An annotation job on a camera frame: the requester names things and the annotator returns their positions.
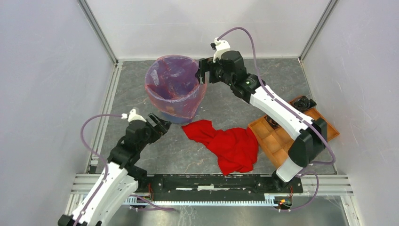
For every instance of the black roll in compartment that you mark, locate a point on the black roll in compartment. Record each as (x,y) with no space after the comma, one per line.
(272,122)
(303,103)

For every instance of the orange compartment tray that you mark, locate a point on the orange compartment tray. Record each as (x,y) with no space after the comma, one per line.
(275,143)

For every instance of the blue plastic trash bin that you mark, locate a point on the blue plastic trash bin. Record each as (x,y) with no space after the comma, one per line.
(177,120)

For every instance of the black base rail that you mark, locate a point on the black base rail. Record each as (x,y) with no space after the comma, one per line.
(215,187)

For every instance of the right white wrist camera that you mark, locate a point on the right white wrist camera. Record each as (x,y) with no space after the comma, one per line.
(220,47)

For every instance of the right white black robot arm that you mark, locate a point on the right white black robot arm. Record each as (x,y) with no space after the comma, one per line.
(309,135)

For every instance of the aluminium frame post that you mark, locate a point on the aluminium frame post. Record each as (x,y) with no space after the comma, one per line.
(317,29)
(97,29)

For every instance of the red cloth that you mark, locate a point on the red cloth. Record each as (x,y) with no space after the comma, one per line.
(236,149)

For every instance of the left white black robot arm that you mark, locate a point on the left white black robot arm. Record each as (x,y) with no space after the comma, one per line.
(120,176)

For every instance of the left aluminium frame post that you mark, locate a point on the left aluminium frame post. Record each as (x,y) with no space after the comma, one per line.
(97,29)

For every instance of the red translucent trash bag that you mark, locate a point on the red translucent trash bag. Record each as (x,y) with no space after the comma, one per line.
(172,87)

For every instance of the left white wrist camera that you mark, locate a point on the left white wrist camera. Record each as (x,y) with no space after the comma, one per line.
(133,115)

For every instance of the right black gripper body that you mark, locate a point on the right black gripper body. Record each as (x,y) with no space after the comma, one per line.
(216,73)

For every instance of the black roll in far compartment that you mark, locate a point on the black roll in far compartment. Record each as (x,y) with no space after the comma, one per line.
(303,103)

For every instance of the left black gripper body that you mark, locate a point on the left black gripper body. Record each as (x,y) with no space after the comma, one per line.
(152,134)

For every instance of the right aluminium frame post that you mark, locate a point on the right aluminium frame post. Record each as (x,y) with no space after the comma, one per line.
(317,29)

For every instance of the black roll in middle compartment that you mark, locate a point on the black roll in middle compartment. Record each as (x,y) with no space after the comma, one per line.
(272,122)

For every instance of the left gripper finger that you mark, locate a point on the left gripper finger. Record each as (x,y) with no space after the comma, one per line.
(157,120)
(162,128)

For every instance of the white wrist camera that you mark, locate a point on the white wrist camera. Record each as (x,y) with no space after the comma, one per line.
(220,47)
(133,115)

